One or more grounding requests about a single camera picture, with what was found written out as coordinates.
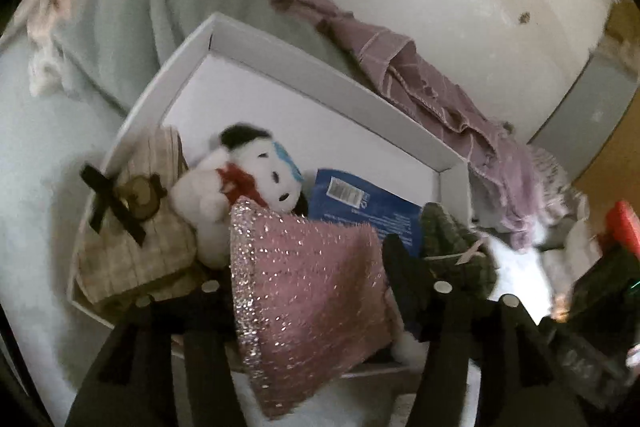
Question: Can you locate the green plaid cloth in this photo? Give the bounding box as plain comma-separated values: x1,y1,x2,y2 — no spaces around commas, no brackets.
419,202,497,299

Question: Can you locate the pink glitter pouch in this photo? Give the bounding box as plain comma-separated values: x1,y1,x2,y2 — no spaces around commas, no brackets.
230,197,395,419

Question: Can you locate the red pillow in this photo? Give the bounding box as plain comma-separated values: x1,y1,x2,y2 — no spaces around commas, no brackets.
601,200,640,257

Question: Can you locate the beige plaid bear bag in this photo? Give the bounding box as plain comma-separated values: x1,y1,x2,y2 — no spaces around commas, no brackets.
74,128,203,309

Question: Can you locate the floral white quilt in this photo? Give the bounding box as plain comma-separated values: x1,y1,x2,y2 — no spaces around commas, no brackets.
470,146,600,322

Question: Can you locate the mauve checked cloth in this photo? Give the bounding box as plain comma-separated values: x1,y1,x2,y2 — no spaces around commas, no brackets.
269,0,539,249

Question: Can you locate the grey cabinet panel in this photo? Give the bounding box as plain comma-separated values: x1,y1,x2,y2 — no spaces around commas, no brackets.
529,53,638,181

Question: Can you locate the blue flat packet in box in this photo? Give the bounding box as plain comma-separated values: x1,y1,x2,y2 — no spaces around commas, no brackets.
308,169,423,257

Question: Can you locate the white plush toy dog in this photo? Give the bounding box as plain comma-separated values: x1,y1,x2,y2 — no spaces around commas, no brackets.
169,124,308,269

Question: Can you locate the white cardboard box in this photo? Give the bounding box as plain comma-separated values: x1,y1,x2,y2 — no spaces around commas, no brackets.
67,12,471,381

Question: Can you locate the pale green blanket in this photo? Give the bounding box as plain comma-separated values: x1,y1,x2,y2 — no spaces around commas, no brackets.
52,0,362,114

